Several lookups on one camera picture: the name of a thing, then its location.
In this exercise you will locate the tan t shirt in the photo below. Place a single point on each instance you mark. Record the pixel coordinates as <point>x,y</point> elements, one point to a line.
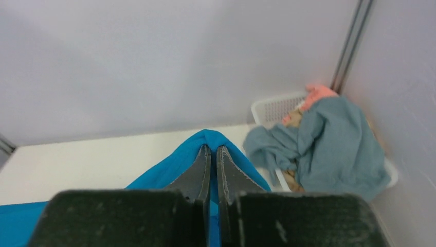
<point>292,119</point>

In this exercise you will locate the white plastic laundry basket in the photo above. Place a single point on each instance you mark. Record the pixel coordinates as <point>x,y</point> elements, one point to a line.
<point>268,112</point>

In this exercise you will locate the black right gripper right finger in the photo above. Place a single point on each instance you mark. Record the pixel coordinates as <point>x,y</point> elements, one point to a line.
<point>252,216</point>

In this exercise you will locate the bright blue t shirt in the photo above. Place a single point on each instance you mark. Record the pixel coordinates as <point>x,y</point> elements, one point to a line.
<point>19,220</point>

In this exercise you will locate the grey-blue t shirt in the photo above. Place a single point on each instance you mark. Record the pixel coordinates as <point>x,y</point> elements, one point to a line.
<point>333,150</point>

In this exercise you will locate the pink t shirt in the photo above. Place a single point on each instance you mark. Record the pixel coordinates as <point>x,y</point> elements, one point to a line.
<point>315,93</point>

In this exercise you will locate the aluminium corner frame post right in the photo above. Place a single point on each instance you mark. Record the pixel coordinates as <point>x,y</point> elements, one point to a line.
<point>350,46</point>

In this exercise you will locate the aluminium corner frame post left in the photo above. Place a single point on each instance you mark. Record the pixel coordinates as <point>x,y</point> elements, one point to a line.
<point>6,145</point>

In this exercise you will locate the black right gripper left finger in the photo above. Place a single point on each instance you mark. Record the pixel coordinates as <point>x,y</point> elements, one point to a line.
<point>173,216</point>

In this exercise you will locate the aluminium corner frame post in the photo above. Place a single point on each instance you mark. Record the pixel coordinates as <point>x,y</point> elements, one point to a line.
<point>6,145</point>
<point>350,46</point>

